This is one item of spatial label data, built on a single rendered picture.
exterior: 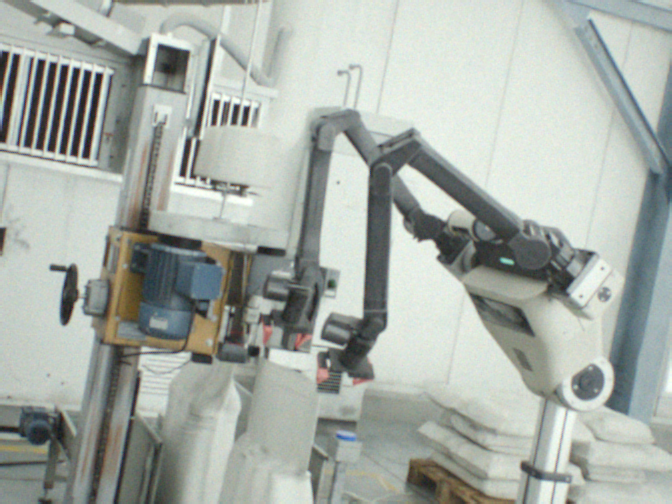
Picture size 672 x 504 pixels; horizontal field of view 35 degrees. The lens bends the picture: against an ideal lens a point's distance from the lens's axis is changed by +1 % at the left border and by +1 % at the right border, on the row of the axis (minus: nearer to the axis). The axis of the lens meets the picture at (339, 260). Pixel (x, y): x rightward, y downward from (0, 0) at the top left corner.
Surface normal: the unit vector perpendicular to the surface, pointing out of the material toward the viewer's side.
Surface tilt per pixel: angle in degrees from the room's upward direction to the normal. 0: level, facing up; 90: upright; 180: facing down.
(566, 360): 115
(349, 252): 90
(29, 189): 90
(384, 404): 90
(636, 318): 90
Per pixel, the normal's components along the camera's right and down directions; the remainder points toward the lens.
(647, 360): 0.29, 0.18
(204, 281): 0.73, 0.17
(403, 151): 0.00, 0.47
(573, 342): 0.53, 0.57
